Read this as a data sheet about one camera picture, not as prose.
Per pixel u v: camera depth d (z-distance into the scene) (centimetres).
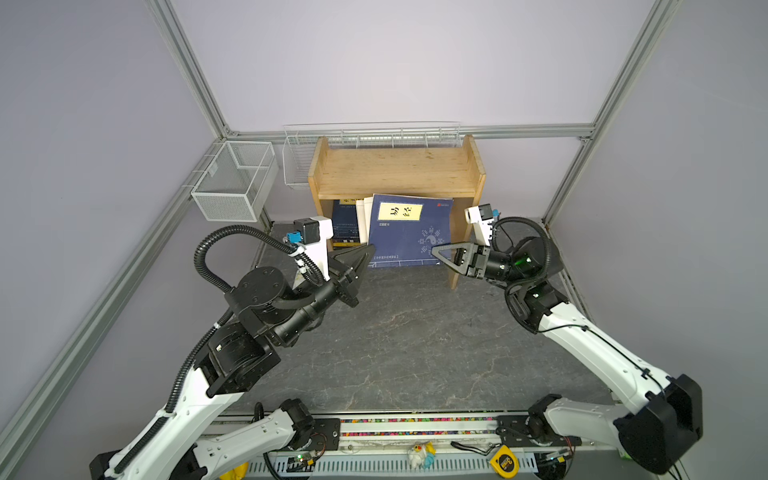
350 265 51
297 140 93
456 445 72
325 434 74
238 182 104
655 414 38
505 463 68
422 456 68
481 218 57
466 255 56
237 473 67
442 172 74
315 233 42
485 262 54
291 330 41
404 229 53
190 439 38
